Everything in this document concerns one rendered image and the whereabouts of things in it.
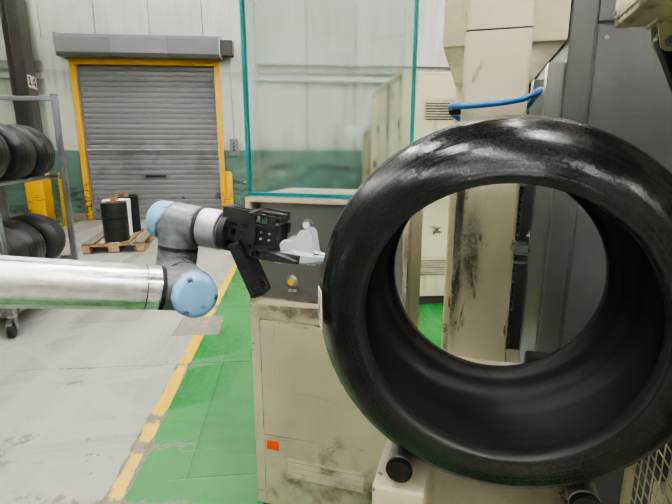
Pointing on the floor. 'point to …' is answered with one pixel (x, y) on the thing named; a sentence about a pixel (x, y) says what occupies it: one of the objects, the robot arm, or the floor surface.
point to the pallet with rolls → (119, 226)
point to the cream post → (468, 336)
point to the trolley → (28, 228)
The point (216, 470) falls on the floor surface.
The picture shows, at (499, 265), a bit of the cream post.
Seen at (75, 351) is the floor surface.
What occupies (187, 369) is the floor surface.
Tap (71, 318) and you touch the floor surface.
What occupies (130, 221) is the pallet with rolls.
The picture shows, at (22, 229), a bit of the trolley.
